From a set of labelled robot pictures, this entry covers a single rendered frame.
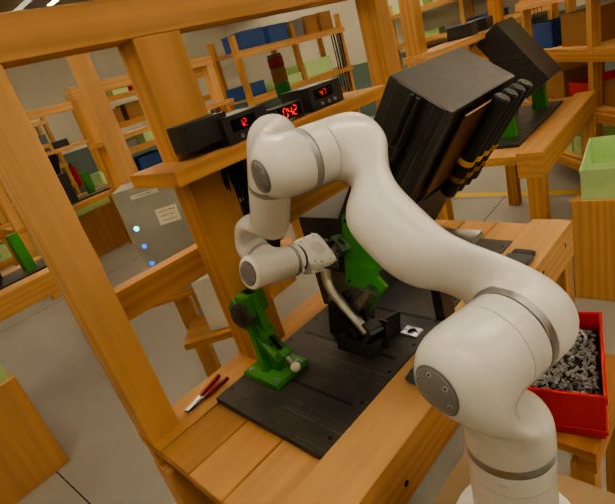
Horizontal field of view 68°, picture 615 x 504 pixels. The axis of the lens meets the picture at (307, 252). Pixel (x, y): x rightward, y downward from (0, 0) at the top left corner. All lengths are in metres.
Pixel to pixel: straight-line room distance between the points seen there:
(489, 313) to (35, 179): 0.94
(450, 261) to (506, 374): 0.16
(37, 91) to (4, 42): 10.41
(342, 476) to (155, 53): 1.08
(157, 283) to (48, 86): 10.46
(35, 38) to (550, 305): 1.09
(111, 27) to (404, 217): 0.88
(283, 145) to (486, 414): 0.44
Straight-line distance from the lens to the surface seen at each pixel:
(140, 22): 1.31
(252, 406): 1.31
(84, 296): 1.20
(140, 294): 1.35
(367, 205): 0.65
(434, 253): 0.62
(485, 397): 0.55
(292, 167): 0.68
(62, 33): 1.23
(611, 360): 1.43
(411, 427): 1.12
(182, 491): 1.53
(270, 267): 1.09
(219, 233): 1.35
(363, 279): 1.30
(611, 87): 4.40
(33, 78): 11.63
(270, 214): 0.95
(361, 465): 1.07
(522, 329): 0.59
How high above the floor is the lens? 1.69
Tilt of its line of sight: 22 degrees down
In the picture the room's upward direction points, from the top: 17 degrees counter-clockwise
